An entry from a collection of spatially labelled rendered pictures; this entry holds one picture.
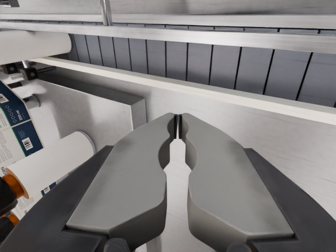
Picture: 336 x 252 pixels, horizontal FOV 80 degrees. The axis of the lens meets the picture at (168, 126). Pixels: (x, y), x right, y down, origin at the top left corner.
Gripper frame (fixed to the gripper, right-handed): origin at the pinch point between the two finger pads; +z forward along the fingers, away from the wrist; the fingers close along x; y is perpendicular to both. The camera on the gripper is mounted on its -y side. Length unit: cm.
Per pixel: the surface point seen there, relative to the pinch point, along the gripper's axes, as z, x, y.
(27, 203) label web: 34, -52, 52
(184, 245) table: 25, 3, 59
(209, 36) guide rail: 10.2, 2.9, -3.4
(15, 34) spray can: 26.0, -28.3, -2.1
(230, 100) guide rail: 13.4, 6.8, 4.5
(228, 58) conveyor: 17.5, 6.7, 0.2
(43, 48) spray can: 28.6, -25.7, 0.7
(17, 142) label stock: 38, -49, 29
